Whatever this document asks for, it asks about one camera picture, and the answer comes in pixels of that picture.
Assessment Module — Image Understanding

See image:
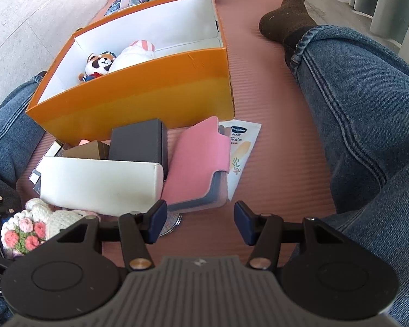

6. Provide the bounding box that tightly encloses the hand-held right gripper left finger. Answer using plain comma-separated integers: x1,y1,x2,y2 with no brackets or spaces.
59,200,167,273

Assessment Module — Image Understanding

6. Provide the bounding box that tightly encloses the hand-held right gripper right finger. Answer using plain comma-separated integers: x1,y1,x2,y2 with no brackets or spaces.
233,200,341,270

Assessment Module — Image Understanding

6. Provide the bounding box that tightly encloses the round compact mirror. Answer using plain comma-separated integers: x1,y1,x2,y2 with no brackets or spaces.
158,211,183,237

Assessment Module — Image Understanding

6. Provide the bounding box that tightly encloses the thin white and dark box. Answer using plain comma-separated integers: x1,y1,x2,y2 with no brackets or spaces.
29,141,72,195

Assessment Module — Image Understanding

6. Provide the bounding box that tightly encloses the pink felt card holder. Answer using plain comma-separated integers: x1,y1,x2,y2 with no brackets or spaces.
164,116,231,212

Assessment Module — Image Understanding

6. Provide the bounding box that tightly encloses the black box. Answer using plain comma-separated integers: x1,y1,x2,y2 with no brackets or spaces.
108,119,169,181

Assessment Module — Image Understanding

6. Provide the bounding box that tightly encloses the dark brown box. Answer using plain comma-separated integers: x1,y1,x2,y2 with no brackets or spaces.
62,140,110,161

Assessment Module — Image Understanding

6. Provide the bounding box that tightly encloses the orange cardboard box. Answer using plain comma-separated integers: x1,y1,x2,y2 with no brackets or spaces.
25,0,237,147

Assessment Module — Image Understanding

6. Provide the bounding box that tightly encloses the white hand cream tube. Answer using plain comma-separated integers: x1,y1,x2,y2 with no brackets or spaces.
218,120,262,201

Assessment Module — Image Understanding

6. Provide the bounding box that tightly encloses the person's left leg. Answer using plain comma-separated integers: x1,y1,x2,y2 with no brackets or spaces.
0,71,48,327

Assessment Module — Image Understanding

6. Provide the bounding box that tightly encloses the person's leg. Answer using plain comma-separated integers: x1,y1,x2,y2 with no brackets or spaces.
283,24,409,327
0,71,48,327

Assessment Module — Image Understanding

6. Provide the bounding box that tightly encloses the pink ribbed mat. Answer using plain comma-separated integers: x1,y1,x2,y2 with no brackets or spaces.
15,0,339,270

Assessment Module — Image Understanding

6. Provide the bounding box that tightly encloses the person's right leg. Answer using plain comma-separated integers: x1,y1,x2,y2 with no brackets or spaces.
283,24,409,327

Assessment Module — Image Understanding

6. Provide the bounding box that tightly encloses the white plush with striped hat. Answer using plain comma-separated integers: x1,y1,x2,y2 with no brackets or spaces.
108,40,156,74

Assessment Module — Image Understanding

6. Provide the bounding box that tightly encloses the red panda plush toy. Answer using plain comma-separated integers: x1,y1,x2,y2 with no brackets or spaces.
78,52,116,83

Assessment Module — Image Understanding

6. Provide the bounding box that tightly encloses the brown sock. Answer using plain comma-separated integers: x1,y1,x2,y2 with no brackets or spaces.
259,0,319,50

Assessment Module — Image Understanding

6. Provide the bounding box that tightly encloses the wide grey curtain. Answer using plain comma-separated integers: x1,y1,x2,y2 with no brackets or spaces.
328,0,409,49

